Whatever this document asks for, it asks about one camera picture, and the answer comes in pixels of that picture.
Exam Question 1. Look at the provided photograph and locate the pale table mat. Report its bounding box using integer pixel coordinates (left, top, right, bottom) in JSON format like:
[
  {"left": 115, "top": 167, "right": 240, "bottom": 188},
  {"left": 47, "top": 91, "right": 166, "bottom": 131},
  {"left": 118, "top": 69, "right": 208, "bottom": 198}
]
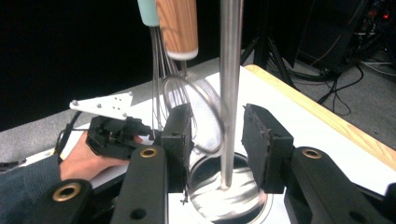
[{"left": 24, "top": 65, "right": 396, "bottom": 224}]

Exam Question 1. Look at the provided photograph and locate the steel utensil stand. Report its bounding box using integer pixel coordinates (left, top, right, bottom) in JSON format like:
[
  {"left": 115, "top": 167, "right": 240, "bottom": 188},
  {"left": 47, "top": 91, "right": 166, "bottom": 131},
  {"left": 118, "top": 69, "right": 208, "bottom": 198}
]
[{"left": 186, "top": 0, "right": 275, "bottom": 224}]

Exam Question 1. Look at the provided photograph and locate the black floor cable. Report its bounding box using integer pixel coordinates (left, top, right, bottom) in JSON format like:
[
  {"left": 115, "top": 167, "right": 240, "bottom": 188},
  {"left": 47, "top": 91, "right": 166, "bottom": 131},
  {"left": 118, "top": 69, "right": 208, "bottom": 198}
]
[{"left": 317, "top": 63, "right": 366, "bottom": 117}]

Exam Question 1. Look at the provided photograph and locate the dark equipment rack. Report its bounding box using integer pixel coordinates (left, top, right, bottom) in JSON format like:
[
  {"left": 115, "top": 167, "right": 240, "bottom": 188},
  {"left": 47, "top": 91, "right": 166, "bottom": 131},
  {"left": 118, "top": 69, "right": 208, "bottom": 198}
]
[{"left": 297, "top": 0, "right": 396, "bottom": 75}]

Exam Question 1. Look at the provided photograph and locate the black tripod stand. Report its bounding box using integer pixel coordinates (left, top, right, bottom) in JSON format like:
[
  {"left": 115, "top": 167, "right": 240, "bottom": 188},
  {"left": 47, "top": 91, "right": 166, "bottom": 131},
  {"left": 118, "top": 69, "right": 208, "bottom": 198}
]
[{"left": 241, "top": 0, "right": 299, "bottom": 91}]

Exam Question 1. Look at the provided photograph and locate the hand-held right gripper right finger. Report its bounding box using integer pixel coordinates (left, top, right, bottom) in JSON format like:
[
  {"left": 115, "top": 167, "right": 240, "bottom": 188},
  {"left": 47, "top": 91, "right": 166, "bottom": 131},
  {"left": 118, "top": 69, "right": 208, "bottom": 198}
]
[{"left": 242, "top": 103, "right": 295, "bottom": 194}]

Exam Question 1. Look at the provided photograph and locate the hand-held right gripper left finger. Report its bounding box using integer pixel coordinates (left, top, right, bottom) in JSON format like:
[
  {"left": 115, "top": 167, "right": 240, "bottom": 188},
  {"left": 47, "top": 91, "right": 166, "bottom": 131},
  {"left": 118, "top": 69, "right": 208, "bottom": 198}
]
[{"left": 160, "top": 103, "right": 195, "bottom": 194}]

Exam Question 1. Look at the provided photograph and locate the mint handle wire whisk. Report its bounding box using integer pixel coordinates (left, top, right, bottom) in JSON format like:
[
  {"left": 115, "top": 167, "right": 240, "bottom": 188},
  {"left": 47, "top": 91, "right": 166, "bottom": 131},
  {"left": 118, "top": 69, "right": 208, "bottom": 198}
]
[{"left": 136, "top": 0, "right": 197, "bottom": 141}]

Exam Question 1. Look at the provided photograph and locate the left hand-held gripper cable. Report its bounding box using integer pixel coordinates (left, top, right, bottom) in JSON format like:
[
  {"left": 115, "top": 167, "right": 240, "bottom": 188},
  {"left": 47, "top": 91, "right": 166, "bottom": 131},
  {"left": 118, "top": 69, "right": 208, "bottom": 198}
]
[{"left": 53, "top": 111, "right": 82, "bottom": 156}]

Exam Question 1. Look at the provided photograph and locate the wooden handle mesh strainer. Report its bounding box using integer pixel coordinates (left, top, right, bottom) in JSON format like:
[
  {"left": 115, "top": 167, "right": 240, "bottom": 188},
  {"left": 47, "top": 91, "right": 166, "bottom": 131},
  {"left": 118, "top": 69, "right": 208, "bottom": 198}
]
[{"left": 154, "top": 0, "right": 227, "bottom": 156}]

